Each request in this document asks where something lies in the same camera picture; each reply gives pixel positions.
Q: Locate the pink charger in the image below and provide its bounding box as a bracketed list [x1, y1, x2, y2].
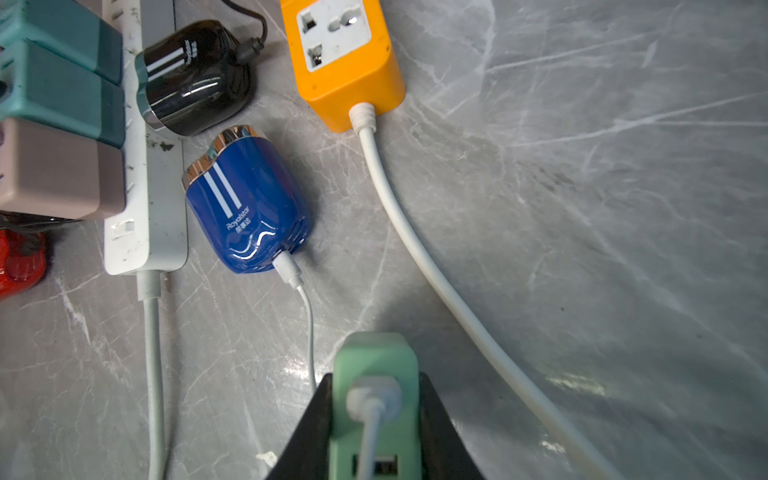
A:
[1, 118, 126, 220]

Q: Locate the white strip power cable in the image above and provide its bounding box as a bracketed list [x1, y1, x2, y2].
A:
[136, 269, 169, 480]

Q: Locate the yellow strip white cable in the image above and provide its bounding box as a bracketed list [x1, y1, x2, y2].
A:
[349, 101, 628, 480]

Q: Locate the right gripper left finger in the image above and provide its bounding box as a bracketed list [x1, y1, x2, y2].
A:
[266, 373, 333, 480]

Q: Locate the light green charger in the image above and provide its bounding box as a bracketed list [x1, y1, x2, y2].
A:
[329, 332, 422, 479]

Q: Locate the yellow power strip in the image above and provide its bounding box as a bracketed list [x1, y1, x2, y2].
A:
[280, 0, 406, 133]

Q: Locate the teal charger white strip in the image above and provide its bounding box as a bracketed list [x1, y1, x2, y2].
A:
[1, 40, 125, 148]
[1, 0, 123, 85]

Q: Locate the white usb cable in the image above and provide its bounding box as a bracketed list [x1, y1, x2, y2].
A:
[271, 250, 403, 480]

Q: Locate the black usb cable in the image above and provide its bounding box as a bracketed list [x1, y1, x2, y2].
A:
[219, 0, 269, 64]

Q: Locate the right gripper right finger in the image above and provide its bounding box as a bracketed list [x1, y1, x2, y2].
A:
[418, 372, 484, 480]

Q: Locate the white power strip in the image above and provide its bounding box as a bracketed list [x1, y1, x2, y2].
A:
[101, 0, 190, 277]

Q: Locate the teal charger lower white strip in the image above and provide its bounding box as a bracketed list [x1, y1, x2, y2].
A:
[1, 40, 125, 148]

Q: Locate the teal charger upper white strip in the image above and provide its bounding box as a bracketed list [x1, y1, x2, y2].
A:
[1, 0, 123, 85]

